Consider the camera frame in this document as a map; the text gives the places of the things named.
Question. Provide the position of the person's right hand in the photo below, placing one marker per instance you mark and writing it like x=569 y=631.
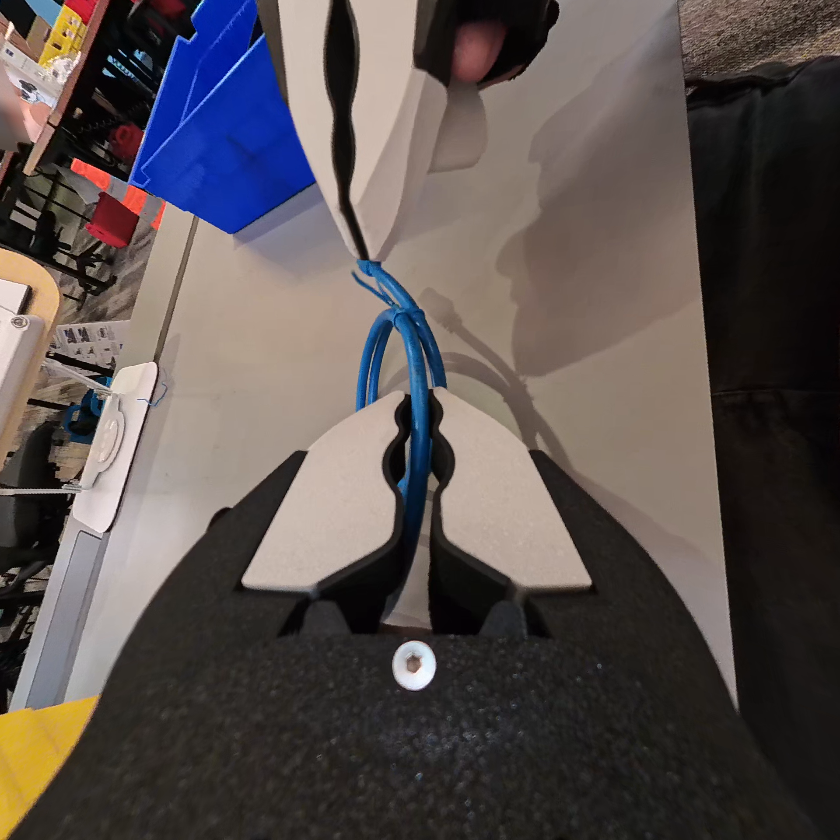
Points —
x=479 y=52

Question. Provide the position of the yellow plastic bin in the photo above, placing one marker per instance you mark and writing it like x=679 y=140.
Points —
x=33 y=754

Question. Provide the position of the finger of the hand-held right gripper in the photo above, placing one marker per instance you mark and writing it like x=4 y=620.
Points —
x=302 y=65
x=387 y=131

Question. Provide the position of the red stool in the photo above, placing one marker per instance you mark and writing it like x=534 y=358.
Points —
x=126 y=139
x=111 y=220

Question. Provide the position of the black trousers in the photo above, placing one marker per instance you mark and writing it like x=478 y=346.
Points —
x=774 y=394

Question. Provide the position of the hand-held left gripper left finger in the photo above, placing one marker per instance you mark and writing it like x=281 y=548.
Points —
x=321 y=518

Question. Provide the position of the blue twist tie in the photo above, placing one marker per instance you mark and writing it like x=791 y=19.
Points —
x=392 y=289
x=152 y=401

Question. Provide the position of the blue clamp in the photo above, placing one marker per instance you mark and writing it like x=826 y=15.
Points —
x=82 y=417

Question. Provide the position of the white stand base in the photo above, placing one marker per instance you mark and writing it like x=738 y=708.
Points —
x=131 y=453

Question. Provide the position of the blue plastic bin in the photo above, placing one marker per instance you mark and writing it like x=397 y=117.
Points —
x=236 y=151

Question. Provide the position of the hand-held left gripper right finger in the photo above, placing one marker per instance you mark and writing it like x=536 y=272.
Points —
x=512 y=518

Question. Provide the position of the instruction sheet on wooden board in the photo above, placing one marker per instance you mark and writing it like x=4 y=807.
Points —
x=19 y=341

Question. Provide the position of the black office chair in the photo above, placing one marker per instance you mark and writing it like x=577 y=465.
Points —
x=26 y=518

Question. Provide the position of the printed paper sheet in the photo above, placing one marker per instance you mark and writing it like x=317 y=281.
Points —
x=92 y=338

